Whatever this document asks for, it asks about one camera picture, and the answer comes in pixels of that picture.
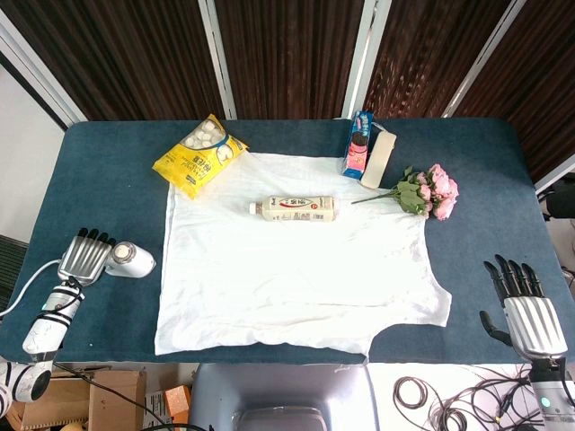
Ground blue cookie box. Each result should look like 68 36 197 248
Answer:
341 110 376 177

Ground cream rectangular box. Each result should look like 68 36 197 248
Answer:
360 128 397 189

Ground brown coiled cable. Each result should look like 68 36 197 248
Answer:
393 375 435 409

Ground white cloth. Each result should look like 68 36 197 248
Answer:
154 151 453 358

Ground beige milk tea bottle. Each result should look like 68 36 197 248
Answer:
249 194 337 224

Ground brown cardboard box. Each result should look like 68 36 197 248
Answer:
87 368 148 431
8 376 91 431

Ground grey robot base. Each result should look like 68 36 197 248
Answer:
188 362 381 431

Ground brown folding partition screen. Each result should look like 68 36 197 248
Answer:
0 0 575 189

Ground orange block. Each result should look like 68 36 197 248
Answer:
164 384 192 414

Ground dark blue table cover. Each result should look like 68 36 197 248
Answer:
0 117 575 365

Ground pink rose bouquet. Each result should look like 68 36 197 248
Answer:
350 163 460 221

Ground white handheld garment steamer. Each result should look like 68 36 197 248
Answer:
103 241 157 278

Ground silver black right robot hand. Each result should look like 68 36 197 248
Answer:
478 253 568 360

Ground tangled dark cables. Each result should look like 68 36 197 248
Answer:
426 363 540 431

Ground black chair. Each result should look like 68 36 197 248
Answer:
536 177 575 221

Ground white cable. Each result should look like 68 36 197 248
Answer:
0 259 64 318

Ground yellow snack bag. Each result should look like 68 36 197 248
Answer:
151 113 252 201

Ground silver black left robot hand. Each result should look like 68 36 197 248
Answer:
57 227 119 288

